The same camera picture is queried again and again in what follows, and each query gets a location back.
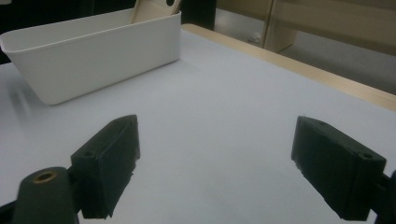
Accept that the crumpled white paper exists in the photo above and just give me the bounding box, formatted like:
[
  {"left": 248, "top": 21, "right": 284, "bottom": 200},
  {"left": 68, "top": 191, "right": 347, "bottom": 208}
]
[{"left": 248, "top": 32, "right": 263, "bottom": 45}]

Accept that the white plastic bin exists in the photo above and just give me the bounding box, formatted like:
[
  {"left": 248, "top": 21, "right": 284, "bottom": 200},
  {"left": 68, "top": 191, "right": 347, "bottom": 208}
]
[{"left": 0, "top": 8, "right": 182, "bottom": 105}]

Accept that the beige phone case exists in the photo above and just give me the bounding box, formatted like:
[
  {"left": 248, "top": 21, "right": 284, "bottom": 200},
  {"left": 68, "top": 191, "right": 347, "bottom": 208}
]
[{"left": 129, "top": 0, "right": 182, "bottom": 24}]

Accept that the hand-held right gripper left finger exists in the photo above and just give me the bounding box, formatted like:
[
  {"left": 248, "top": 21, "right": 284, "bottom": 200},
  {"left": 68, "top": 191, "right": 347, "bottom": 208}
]
[{"left": 70, "top": 114, "right": 141, "bottom": 219}]

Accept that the light wooden furniture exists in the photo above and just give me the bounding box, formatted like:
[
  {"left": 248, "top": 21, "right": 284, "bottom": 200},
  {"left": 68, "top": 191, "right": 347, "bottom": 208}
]
[{"left": 216, "top": 0, "right": 396, "bottom": 57}]

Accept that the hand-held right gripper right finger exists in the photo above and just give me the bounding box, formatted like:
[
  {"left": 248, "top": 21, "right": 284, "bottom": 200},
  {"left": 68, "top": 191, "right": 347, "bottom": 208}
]
[{"left": 290, "top": 115, "right": 388, "bottom": 222}]

